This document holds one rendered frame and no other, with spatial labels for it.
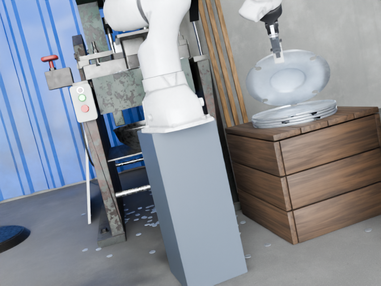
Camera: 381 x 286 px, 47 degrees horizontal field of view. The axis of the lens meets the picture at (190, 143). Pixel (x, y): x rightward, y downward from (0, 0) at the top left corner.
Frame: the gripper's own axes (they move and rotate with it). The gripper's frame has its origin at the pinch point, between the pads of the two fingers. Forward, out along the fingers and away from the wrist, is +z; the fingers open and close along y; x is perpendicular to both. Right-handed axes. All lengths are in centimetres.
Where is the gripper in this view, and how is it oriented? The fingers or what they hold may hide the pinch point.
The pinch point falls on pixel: (278, 53)
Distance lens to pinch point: 146.7
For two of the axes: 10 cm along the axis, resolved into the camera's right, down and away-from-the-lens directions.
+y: 0.1, -8.2, 5.7
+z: 3.0, 5.4, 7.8
